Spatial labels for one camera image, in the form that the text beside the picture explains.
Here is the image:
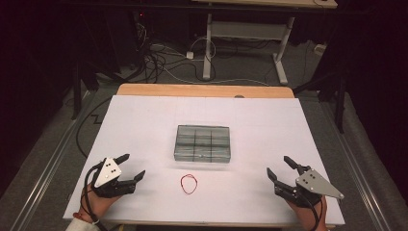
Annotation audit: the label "black floor cable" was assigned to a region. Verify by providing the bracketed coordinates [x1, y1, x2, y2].
[75, 95, 114, 159]

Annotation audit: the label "person's left hand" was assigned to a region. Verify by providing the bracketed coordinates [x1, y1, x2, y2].
[76, 186, 123, 224]

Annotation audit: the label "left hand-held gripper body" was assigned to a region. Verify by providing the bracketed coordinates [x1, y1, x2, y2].
[90, 157, 124, 198]

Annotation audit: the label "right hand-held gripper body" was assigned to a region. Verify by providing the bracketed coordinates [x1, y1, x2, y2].
[287, 165, 345, 209]

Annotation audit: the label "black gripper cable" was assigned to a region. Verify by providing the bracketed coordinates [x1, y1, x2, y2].
[82, 162, 109, 231]
[301, 192, 323, 231]

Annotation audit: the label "black cable bundle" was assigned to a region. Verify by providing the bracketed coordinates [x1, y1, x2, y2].
[134, 18, 181, 85]

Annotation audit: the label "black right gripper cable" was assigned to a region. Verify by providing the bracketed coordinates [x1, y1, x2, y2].
[301, 192, 323, 231]

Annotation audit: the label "person's right hand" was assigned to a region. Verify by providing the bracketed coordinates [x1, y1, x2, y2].
[288, 195, 329, 231]

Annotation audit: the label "metal floor rail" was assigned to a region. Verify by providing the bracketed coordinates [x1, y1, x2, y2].
[321, 102, 394, 231]
[6, 90, 92, 231]

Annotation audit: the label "long white floor cable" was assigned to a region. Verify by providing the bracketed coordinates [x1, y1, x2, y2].
[160, 64, 271, 88]

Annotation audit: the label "black metal stand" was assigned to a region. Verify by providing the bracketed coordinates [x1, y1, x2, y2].
[70, 59, 101, 121]
[293, 72, 348, 135]

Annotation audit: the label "red string loop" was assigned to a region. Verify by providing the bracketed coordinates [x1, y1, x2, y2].
[179, 173, 199, 195]

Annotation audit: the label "clear divided plastic box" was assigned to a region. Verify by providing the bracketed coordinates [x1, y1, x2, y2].
[173, 124, 232, 164]

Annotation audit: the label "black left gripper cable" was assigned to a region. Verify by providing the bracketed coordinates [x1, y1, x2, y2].
[82, 162, 109, 231]

